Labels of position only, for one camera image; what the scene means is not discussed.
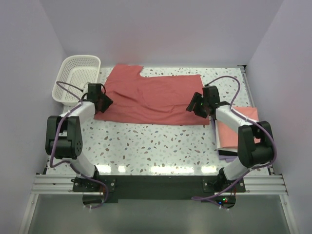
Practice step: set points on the white plastic basket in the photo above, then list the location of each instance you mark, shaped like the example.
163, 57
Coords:
75, 73

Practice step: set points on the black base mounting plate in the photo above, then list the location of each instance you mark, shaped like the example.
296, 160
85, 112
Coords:
146, 187

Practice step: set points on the aluminium frame rail right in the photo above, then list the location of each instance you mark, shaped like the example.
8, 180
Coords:
264, 208

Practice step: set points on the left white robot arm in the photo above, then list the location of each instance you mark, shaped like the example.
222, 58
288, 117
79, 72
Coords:
64, 143

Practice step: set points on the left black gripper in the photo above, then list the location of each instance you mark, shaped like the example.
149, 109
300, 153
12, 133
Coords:
104, 102

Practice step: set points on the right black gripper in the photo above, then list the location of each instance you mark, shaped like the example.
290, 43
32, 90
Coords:
197, 106

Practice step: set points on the red t shirt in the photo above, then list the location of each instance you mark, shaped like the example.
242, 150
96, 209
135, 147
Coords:
150, 100

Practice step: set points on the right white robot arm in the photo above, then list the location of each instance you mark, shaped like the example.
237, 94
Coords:
256, 147

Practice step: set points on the folded salmon t shirt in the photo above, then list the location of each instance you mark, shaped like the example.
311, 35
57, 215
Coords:
250, 112

